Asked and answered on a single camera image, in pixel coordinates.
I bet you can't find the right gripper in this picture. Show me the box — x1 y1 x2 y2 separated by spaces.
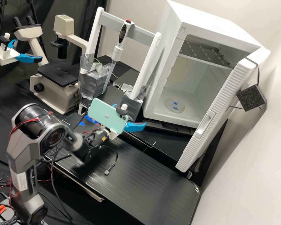
100 104 147 141

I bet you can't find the petri dish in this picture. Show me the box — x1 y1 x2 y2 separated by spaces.
164 97 186 115

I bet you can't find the pipette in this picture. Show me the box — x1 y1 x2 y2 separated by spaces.
102 19 135 95

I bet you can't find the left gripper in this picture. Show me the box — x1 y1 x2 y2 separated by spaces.
0 39 43 66

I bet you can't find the white incubator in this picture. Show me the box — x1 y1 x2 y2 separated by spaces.
141 0 272 129

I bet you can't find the right wrist camera phone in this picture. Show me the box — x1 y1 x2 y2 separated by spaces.
87 97 130 134

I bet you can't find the left phone holder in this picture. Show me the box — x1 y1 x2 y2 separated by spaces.
0 32 11 52

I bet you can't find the incubator door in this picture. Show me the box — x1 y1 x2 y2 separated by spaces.
175 48 268 174

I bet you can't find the black cable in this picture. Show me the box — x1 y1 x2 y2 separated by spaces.
100 145 119 176

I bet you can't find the cream microscope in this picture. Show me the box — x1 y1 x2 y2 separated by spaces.
13 14 90 115

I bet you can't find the black platform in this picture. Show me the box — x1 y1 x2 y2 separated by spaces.
79 85 134 114
45 137 201 225
112 70 141 89

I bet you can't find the white pipette stand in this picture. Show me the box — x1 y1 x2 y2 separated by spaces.
78 6 162 122

